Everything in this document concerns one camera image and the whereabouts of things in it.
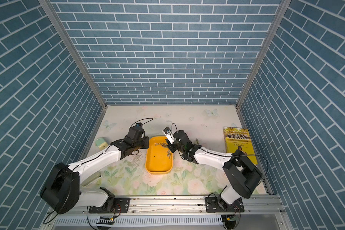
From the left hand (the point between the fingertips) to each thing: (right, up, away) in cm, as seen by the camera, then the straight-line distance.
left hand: (152, 140), depth 87 cm
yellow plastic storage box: (+4, -11, +4) cm, 12 cm away
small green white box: (-34, -2, +3) cm, 34 cm away
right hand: (+11, +2, -1) cm, 11 cm away
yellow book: (+56, 0, +11) cm, 57 cm away
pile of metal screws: (+7, -5, +9) cm, 12 cm away
